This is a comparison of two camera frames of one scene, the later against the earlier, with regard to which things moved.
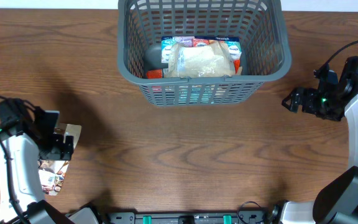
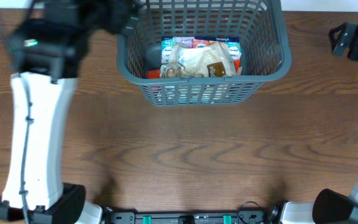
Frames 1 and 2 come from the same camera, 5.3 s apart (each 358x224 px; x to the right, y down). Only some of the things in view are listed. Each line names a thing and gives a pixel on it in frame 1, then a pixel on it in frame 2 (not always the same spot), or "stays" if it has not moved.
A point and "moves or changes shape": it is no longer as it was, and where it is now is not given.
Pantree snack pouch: x=52 y=172 moves or changes shape
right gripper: x=308 y=101 -> x=352 y=43
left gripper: x=56 y=147 -> x=117 y=18
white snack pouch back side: x=207 y=60 stays
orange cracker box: x=155 y=74 stays
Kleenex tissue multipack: x=232 y=43 stays
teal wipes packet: x=195 y=94 stays
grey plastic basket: x=264 y=38 stays
